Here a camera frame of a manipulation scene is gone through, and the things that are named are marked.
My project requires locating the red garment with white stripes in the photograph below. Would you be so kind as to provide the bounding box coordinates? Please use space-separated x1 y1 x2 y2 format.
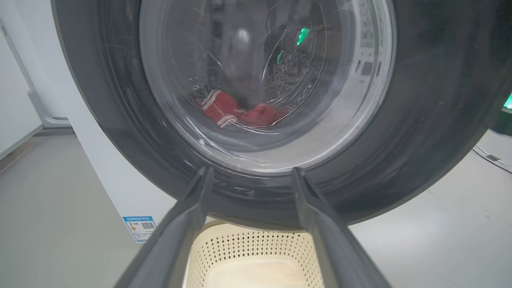
195 89 245 128

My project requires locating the blue energy label sticker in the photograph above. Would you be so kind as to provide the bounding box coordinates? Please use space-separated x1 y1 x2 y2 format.
122 216 156 243

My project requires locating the white front-load washing machine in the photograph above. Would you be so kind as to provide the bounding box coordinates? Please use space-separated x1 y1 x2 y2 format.
16 0 208 244

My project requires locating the white partition panel with foot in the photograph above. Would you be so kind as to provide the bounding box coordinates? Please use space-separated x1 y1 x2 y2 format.
0 20 72 160

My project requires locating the beige perforated laundry basket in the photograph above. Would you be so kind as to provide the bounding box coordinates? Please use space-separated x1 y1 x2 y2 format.
182 219 325 288

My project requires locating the red shirt with small logo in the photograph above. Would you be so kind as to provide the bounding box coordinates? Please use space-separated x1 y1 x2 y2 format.
239 103 289 128

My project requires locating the thin cable on floor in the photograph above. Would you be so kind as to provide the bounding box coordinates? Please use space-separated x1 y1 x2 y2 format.
472 144 512 173

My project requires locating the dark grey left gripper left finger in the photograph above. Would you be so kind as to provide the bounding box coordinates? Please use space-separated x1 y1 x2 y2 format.
114 166 214 288

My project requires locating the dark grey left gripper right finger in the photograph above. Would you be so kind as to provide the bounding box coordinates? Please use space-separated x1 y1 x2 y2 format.
291 167 392 288

